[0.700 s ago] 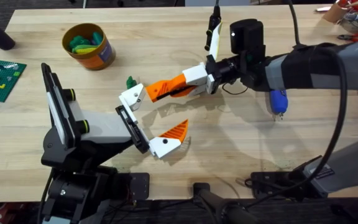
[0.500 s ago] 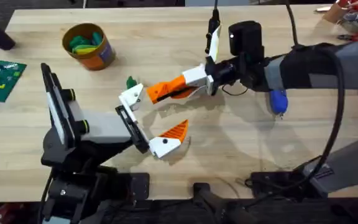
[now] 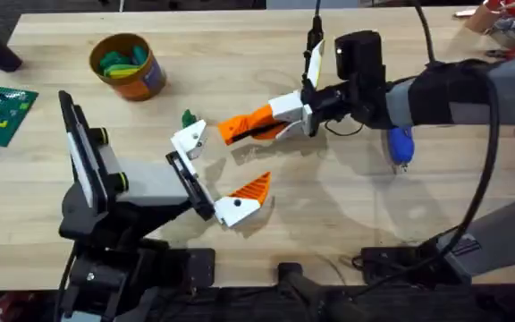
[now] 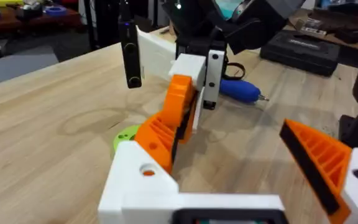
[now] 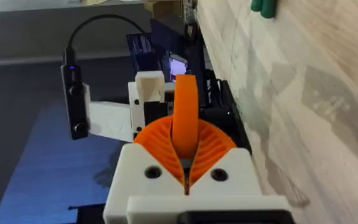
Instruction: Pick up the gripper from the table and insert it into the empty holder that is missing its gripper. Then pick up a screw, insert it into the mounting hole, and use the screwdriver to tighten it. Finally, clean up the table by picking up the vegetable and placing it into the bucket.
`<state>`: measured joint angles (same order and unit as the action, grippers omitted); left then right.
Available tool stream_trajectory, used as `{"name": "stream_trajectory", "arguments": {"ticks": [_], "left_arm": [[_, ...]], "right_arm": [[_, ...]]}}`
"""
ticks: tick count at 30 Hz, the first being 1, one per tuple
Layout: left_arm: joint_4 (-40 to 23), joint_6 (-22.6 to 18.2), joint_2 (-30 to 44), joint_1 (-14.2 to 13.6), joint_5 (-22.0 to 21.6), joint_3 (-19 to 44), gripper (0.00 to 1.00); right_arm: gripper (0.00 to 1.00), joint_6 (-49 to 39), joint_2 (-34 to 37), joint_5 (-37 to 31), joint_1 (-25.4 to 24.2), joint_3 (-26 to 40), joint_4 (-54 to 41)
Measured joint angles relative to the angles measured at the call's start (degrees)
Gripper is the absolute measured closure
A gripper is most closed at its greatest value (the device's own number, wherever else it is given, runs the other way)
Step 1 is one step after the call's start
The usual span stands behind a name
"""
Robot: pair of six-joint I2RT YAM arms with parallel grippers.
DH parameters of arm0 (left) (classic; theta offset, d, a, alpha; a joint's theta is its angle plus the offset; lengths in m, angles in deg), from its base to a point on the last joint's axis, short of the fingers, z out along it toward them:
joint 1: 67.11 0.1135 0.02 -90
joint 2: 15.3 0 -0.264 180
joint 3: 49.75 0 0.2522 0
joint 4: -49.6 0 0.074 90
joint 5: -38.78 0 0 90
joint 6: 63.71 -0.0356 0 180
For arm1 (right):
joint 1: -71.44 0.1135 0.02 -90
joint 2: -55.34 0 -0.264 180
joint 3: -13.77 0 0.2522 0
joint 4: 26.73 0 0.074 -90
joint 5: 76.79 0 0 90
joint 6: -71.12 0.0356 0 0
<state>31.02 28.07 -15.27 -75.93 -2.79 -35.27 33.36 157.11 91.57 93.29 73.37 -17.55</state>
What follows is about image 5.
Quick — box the white orange right gripper right finger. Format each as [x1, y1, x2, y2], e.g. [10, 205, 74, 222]
[187, 119, 264, 197]

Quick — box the white orange right gripper left finger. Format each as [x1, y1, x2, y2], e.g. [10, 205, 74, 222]
[103, 115, 187, 224]

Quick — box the green toy vegetable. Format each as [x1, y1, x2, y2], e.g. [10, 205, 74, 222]
[249, 0, 277, 19]

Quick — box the cardboard box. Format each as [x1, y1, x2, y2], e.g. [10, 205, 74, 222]
[144, 0, 198, 24]

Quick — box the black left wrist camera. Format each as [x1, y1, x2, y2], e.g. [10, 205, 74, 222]
[60, 63, 90, 141]

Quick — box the black camera cable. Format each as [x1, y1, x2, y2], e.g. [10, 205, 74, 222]
[63, 14, 149, 66]

